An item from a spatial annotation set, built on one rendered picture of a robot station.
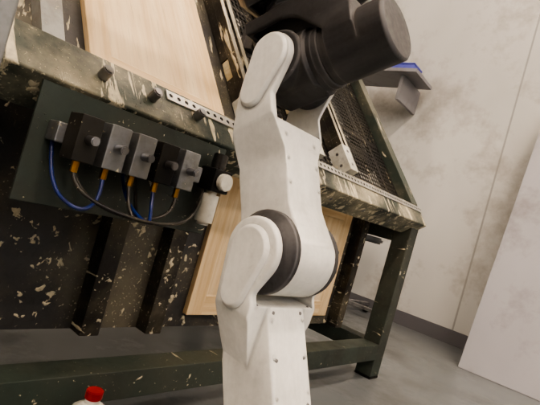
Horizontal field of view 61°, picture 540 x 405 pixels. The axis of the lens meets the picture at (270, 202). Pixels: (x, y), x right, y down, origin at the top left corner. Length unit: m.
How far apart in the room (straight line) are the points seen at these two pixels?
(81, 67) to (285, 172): 0.51
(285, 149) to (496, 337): 2.91
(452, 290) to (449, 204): 0.75
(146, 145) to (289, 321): 0.47
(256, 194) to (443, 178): 3.68
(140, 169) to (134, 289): 0.62
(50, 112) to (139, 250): 0.63
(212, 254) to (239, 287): 0.92
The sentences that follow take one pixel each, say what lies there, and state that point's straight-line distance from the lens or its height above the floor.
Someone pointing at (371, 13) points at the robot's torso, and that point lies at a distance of 0.80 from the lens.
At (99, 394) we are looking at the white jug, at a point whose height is 0.20.
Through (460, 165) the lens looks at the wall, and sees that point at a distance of 4.41.
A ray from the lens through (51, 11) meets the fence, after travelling 1.17.
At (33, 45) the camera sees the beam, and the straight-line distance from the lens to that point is 1.04.
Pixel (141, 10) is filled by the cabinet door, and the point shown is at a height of 1.13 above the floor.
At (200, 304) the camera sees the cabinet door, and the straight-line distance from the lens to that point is 1.70.
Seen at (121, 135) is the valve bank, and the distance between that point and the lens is 0.97.
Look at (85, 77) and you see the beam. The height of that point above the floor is 0.85.
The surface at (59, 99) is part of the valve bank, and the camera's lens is 1.02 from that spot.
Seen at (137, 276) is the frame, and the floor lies 0.37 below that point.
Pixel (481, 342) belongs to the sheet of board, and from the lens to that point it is 3.56.
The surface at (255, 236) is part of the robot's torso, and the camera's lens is 0.73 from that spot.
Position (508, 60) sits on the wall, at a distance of 4.66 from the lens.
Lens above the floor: 0.69
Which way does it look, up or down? 1 degrees up
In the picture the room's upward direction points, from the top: 16 degrees clockwise
